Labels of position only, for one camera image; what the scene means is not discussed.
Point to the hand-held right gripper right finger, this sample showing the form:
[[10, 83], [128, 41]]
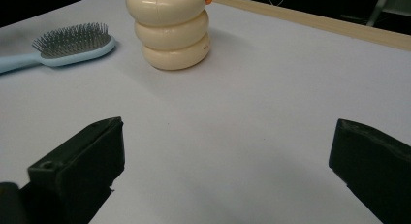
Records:
[[374, 166]]

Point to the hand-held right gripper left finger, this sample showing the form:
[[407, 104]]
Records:
[[80, 166]]

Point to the light blue hairbrush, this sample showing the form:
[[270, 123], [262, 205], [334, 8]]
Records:
[[69, 44]]

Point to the cream ringed holder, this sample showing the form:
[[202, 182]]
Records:
[[171, 30]]

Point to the metal stand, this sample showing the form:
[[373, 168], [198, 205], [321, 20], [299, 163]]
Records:
[[383, 6]]

